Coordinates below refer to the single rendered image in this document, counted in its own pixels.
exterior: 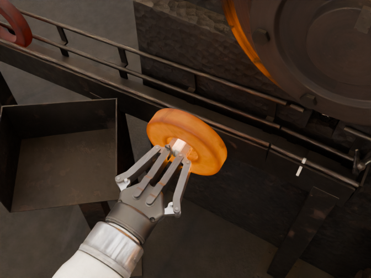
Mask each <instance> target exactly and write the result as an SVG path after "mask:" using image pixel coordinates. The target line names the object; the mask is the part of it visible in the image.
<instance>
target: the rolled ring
mask: <svg viewBox="0 0 371 278"><path fill-rule="evenodd" d="M0 14H1V15H2V16H3V17H4V18H5V19H6V20H7V21H8V23H9V24H10V25H11V27H12V28H13V30H14V32H15V35H13V34H11V33H9V32H8V31H6V30H5V29H4V28H3V27H2V26H0V38H2V39H5V40H8V41H10V42H13V43H15V44H18V45H20V46H23V47H27V46H29V45H30V44H31V42H32V39H33V36H32V32H31V29H30V27H29V25H28V23H27V21H26V20H25V18H24V17H23V15H22V14H21V13H20V11H19V10H17V8H16V7H15V6H14V5H13V4H12V3H11V2H10V1H9V0H0Z"/></svg>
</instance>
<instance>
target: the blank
mask: <svg viewBox="0 0 371 278"><path fill-rule="evenodd" d="M146 132H147V135H148V137H149V139H150V141H151V143H152V144H153V145H154V146H155V145H159V146H160V147H165V145H167V144H169V143H170V141H171V140H172V138H173V137H174V138H178V139H180V140H182V141H184V142H186V143H187V144H189V145H190V146H191V147H192V148H193V149H192V150H191V152H190V154H189V155H188V157H187V159H188V160H190V161H191V164H192V170H191V172H192V173H195V174H199V175H214V174H216V173H217V172H218V171H219V170H220V168H221V167H222V165H223V163H224V162H225V160H226V157H227V149H226V146H225V144H224V142H223V140H222V139H221V137H220V136H219V135H218V134H217V133H216V132H215V131H214V130H213V129H212V128H211V127H210V126H209V125H207V124H206V123H205V122H203V121H202V120H201V119H199V118H197V117H195V116H194V115H192V114H189V113H187V112H185V111H181V110H178V109H172V108H165V109H161V110H159V111H157V112H156V113H155V115H154V116H153V117H152V119H151V120H150V122H149V123H148V124H147V128H146Z"/></svg>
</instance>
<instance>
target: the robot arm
mask: <svg viewBox="0 0 371 278"><path fill-rule="evenodd" d="M192 149H193V148H192V147H191V146H190V145H189V144H187V143H186V142H184V141H182V140H180V139H178V138H174V137H173V138H172V140H171V141H170V143H169V144H167V145H165V147H160V146H159V145H155V146H154V147H153V148H152V149H151V150H150V151H148V152H147V153H146V154H145V155H144V156H143V157H142V158H141V159H140V160H139V161H137V162H136V163H135V164H134V165H133V166H132V167H131V168H130V169H129V170H128V171H126V172H125V173H122V174H120V175H117V176H116V177H115V181H116V183H117V186H118V187H120V190H121V192H120V195H119V200H118V201H117V203H116V204H115V205H114V207H113V208H112V209H111V211H110V212H109V214H108V215H107V217H106V218H105V222H102V221H101V222H97V223H96V225H95V226H94V228H93V229H92V230H91V232H90V234H89V235H88V236H87V238H86V239H85V240H84V242H83V243H82V244H81V245H80V247H79V249H78V251H76V253H75V254H74V255H73V256H72V257H71V258H70V259H69V260H68V261H67V262H65V263H64V264H63V265H62V266H61V267H60V268H59V269H58V271H57V272H56V273H55V275H54V276H53V277H52V278H129V277H130V275H131V273H132V271H133V270H134V268H135V266H136V264H137V263H138V261H139V260H140V258H141V257H142V255H143V253H144V250H143V248H142V246H141V245H143V244H145V242H146V241H147V239H148V237H149V236H150V234H151V232H152V231H153V229H154V228H155V226H156V225H157V223H159V221H162V220H163V219H164V217H165V216H174V217H176V218H179V217H180V216H181V202H182V199H183V195H184V192H185V189H186V186H187V182H188V179H189V176H190V173H191V170H192V164H191V161H190V160H188V159H187V157H188V155H189V154H190V152H191V150H192ZM172 155H173V156H174V157H175V159H174V160H173V162H172V163H171V165H170V166H169V168H168V169H167V171H166V172H165V174H164V176H163V177H162V179H161V180H160V182H158V183H157V184H156V186H155V187H153V185H154V183H155V182H156V180H157V179H158V177H159V176H160V174H161V173H162V171H163V170H164V168H165V166H166V165H167V163H168V162H169V160H170V159H171V157H172ZM154 162H155V163H154ZM153 163H154V165H153V166H152V168H151V169H150V171H149V172H148V174H147V175H146V176H144V178H143V179H142V181H141V182H140V183H138V184H135V185H133V186H130V185H131V183H132V182H133V181H134V180H136V179H137V178H138V177H139V176H140V175H141V174H142V173H143V172H144V171H145V170H146V169H147V168H149V167H150V166H151V165H152V164H153ZM181 167H183V168H182V171H181V174H180V177H179V180H178V183H177V186H176V189H175V192H174V195H173V202H170V203H169V204H168V207H167V208H165V202H164V195H165V193H166V191H167V189H168V188H169V186H170V185H171V183H172V182H173V180H174V178H175V177H176V175H177V174H178V172H179V171H180V169H181Z"/></svg>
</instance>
